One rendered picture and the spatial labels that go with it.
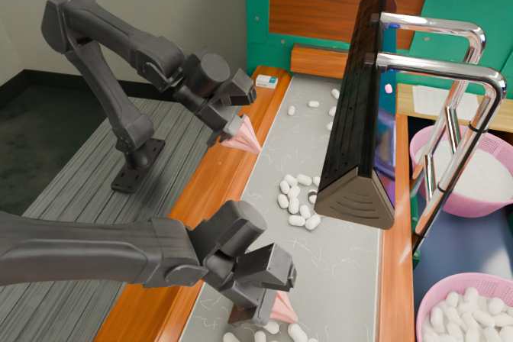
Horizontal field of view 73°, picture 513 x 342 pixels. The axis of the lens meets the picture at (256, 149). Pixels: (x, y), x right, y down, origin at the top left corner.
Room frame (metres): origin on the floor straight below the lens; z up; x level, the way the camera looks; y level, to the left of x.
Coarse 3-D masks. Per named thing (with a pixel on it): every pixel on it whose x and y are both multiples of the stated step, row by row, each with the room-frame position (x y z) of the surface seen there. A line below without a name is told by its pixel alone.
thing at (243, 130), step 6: (240, 126) 0.53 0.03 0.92; (240, 132) 0.52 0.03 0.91; (246, 132) 0.53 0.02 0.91; (222, 138) 0.53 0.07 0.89; (234, 138) 0.54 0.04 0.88; (246, 138) 0.53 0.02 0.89; (252, 138) 0.53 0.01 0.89; (222, 144) 0.53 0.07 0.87; (228, 144) 0.53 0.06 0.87; (234, 144) 0.53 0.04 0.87; (240, 144) 0.54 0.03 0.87; (252, 144) 0.53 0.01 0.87; (252, 150) 0.53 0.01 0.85; (258, 150) 0.53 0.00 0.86
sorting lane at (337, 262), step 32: (288, 96) 0.90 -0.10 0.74; (320, 96) 0.90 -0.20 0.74; (288, 128) 0.75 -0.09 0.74; (320, 128) 0.75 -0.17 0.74; (256, 160) 0.62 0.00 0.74; (288, 160) 0.62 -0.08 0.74; (320, 160) 0.62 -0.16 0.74; (256, 192) 0.52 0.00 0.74; (288, 224) 0.43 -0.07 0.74; (320, 224) 0.43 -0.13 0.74; (352, 224) 0.43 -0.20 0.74; (320, 256) 0.36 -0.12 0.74; (352, 256) 0.36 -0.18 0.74; (320, 288) 0.29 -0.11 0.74; (352, 288) 0.29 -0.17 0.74; (192, 320) 0.24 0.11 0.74; (224, 320) 0.24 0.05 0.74; (320, 320) 0.24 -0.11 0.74; (352, 320) 0.24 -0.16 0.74
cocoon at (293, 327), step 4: (292, 324) 0.22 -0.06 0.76; (296, 324) 0.22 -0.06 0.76; (288, 328) 0.22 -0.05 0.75; (292, 328) 0.22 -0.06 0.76; (296, 328) 0.22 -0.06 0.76; (300, 328) 0.22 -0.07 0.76; (292, 332) 0.21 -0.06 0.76; (296, 332) 0.21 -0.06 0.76; (300, 332) 0.21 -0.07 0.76; (304, 332) 0.21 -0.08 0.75; (292, 336) 0.21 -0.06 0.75; (296, 336) 0.21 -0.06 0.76; (300, 336) 0.21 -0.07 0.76; (304, 336) 0.21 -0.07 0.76; (296, 340) 0.20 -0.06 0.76; (300, 340) 0.20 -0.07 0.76; (304, 340) 0.20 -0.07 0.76
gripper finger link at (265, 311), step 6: (264, 294) 0.24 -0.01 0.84; (270, 294) 0.24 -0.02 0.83; (276, 294) 0.25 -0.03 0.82; (282, 294) 0.25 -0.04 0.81; (264, 300) 0.23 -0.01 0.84; (270, 300) 0.23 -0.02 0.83; (282, 300) 0.24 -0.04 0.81; (288, 300) 0.25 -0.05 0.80; (264, 306) 0.22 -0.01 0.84; (270, 306) 0.22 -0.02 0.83; (288, 306) 0.24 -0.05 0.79; (264, 312) 0.21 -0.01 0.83; (270, 312) 0.22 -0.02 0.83; (294, 312) 0.24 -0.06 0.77; (264, 318) 0.20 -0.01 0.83; (258, 324) 0.20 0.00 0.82; (264, 324) 0.20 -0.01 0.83
